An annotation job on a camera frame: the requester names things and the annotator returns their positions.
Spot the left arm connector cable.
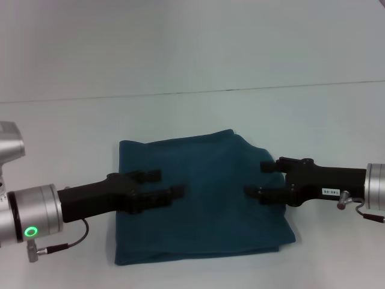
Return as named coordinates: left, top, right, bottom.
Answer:
left=25, top=218, right=90, bottom=263

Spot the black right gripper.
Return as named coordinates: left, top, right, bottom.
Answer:
left=243, top=157, right=368, bottom=208

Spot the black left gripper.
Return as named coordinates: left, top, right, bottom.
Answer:
left=56, top=169, right=186, bottom=224

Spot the teal t-shirt with white lettering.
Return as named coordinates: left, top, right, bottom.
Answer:
left=114, top=128, right=297, bottom=266

